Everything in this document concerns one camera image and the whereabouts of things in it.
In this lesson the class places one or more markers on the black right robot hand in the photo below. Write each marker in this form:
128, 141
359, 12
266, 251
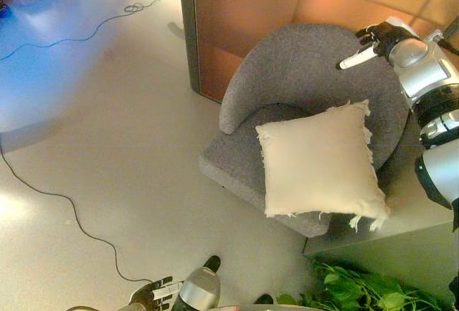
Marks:
383, 38

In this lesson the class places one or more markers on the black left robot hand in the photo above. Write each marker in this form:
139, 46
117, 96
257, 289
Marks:
154, 295

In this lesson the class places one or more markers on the white fringed square pillow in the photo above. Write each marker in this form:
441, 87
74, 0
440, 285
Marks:
319, 167

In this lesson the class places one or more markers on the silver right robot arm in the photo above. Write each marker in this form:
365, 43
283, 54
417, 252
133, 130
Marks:
419, 71

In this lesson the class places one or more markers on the black left robot foot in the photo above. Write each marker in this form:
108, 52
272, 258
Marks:
212, 262

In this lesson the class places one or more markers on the black robot foot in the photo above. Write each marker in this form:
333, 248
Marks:
212, 262
263, 299

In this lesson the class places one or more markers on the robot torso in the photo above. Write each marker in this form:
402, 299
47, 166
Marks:
244, 308

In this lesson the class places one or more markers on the grey fabric round-back armchair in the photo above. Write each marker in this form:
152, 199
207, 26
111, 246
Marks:
297, 67

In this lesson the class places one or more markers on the black right robot foot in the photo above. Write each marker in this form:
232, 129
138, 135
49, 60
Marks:
263, 299

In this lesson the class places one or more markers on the green leafy potted plant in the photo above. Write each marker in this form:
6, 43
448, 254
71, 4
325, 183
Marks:
358, 289

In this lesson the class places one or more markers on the dark grey partition end frame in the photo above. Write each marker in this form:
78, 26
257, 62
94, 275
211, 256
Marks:
188, 20

